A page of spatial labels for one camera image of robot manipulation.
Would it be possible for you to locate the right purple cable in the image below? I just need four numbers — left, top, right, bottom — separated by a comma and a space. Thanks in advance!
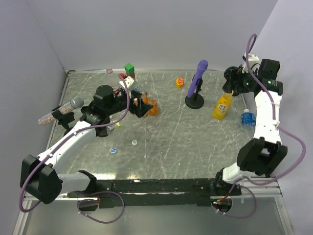
229, 33, 307, 218

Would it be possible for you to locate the yellow juice bottle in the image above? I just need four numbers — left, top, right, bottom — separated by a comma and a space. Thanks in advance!
212, 92, 233, 119

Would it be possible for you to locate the black ring stand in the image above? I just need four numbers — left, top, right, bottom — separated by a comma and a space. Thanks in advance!
223, 66, 238, 94

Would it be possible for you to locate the colourful block tower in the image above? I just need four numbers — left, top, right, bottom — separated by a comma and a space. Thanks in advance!
124, 63, 147, 95

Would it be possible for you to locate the white blue bottle cap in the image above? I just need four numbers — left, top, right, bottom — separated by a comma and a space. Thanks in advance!
110, 148, 117, 154

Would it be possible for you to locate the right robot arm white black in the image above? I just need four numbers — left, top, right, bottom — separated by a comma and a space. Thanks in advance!
212, 54, 288, 195

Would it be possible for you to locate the red label water bottle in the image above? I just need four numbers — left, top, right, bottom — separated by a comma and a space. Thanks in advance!
106, 68, 120, 91

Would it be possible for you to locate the yellow orange toy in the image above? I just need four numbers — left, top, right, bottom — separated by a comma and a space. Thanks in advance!
176, 77, 184, 89

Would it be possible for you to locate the purple cable loop below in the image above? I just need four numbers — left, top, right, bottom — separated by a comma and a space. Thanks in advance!
77, 190, 125, 223

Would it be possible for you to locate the silver glitter microphone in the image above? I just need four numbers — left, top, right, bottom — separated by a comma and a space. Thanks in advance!
38, 96, 84, 126

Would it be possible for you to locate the clear plastic bottle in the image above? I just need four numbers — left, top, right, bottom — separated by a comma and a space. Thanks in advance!
106, 124, 115, 135

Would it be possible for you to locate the black stand holding microphone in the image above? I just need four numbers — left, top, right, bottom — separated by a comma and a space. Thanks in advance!
51, 106, 75, 136

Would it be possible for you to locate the tall orange bottle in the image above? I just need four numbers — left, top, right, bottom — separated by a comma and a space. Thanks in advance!
141, 93, 149, 118

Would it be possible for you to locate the short orange bottle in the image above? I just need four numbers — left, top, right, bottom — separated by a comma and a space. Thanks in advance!
149, 98, 158, 116

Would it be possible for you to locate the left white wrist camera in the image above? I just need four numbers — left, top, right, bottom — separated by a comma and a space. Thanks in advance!
118, 73, 137, 91

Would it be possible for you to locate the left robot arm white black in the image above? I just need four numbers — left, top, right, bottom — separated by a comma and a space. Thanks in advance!
20, 85, 152, 204

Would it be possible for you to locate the black microphone stand centre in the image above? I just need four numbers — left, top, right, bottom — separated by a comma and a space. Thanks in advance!
185, 77, 204, 109

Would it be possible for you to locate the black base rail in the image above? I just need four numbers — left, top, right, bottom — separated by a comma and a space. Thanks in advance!
67, 178, 241, 209

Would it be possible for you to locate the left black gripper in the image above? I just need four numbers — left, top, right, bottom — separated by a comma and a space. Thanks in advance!
106, 90, 153, 118

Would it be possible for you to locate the blue label water bottle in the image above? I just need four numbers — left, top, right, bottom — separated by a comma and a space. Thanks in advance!
241, 109, 256, 127

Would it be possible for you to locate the purple microphone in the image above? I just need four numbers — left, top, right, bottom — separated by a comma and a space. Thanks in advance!
187, 60, 209, 97

